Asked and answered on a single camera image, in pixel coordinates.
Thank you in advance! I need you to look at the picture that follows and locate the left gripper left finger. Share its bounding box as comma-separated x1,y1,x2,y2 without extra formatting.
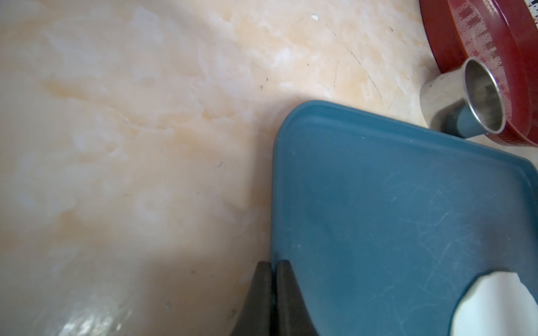
231,261,275,336

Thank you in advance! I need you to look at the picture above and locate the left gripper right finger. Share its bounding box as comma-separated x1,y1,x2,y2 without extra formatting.
275,260,319,335

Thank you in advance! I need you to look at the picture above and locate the teal plastic tray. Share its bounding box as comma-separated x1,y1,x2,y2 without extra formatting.
270,101,537,335

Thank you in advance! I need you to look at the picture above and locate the white dough piece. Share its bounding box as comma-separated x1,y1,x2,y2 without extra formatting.
450,271,537,335

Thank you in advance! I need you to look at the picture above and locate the round red tray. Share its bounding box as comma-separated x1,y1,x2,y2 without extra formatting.
420,1,537,147

